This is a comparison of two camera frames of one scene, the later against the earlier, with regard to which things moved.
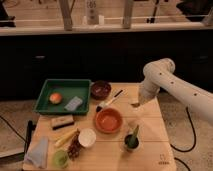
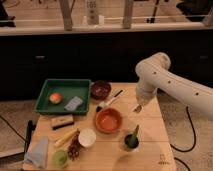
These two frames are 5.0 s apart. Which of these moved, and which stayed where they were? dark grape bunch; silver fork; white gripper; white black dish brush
Moved: silver fork
Stayed: dark grape bunch; white black dish brush; white gripper
